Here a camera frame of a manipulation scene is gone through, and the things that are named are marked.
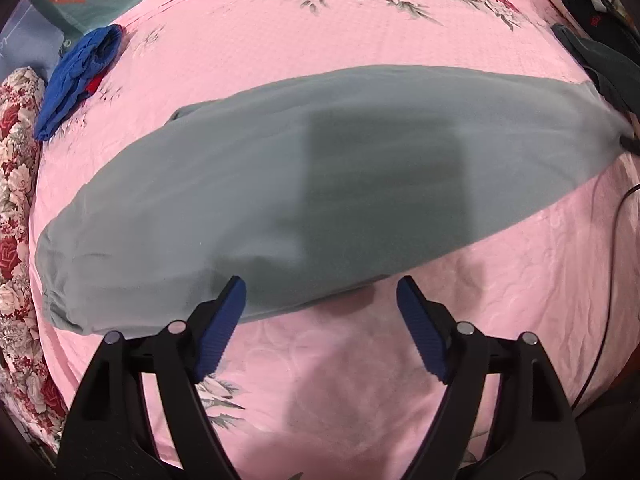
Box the black cable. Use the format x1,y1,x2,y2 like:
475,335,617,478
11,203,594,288
570,132,640,411

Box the red floral quilt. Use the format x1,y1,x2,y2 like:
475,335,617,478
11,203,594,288
0,66,69,457

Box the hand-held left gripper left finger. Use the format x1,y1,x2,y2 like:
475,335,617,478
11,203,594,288
56,275,248,480

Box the pink floral bedsheet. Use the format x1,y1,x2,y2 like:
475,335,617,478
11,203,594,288
27,0,640,480

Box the dark grey garment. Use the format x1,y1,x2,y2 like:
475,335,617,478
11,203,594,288
552,23,640,117

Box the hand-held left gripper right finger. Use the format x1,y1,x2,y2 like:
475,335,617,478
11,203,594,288
396,275,589,480

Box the red cloth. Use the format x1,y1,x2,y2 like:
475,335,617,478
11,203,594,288
82,70,108,102

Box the grey-blue pillow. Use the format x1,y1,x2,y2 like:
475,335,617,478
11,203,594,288
0,0,67,83

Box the blue garment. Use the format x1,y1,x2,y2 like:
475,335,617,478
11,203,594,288
34,23,124,141

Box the black garment with red print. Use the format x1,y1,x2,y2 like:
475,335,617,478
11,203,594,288
569,0,640,63

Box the grey pants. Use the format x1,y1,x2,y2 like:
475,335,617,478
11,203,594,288
34,63,632,337

